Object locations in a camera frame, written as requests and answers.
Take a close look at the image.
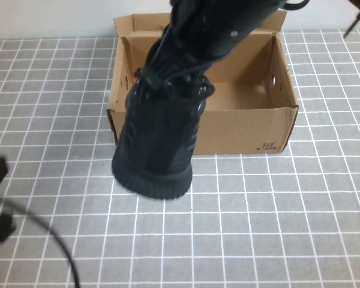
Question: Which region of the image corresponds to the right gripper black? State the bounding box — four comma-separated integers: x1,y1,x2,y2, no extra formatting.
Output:
143,26,217,86

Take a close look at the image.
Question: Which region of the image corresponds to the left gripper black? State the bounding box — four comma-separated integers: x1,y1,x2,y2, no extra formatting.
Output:
0,212,16,242

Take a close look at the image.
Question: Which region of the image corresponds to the black knit sneaker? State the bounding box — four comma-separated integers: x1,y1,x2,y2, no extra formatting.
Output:
110,59,216,201

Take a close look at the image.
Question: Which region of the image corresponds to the brown cardboard shoe box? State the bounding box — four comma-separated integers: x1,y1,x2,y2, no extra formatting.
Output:
107,8,300,157

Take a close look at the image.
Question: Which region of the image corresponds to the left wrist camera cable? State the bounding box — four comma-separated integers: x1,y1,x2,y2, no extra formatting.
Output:
0,201,80,288

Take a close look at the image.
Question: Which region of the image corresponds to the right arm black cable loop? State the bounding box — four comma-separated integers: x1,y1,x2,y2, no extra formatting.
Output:
283,0,309,10

